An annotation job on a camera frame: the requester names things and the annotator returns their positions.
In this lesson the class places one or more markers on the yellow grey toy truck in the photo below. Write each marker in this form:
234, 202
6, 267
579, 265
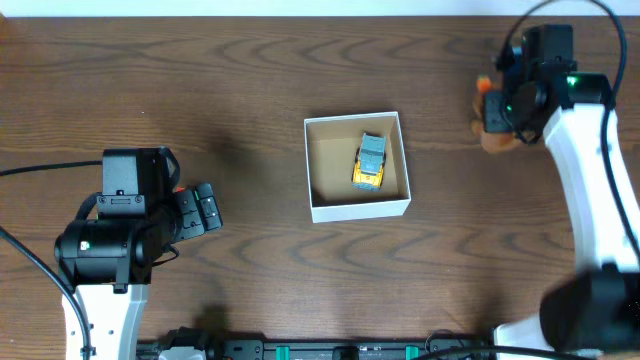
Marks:
369, 163

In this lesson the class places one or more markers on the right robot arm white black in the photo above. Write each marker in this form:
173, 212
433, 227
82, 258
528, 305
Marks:
597, 311

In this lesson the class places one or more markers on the black mounting rail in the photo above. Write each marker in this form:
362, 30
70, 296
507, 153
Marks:
188, 343

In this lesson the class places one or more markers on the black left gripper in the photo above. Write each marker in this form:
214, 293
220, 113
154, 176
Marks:
201, 212

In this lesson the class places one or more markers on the brown plush capybara toy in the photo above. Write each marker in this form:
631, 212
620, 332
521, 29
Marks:
492, 143

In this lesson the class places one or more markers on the white cardboard box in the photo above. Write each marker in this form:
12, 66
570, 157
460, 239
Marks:
331, 144

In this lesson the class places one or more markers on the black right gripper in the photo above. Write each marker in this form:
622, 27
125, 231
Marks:
495, 112

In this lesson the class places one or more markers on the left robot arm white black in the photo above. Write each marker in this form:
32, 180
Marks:
107, 262

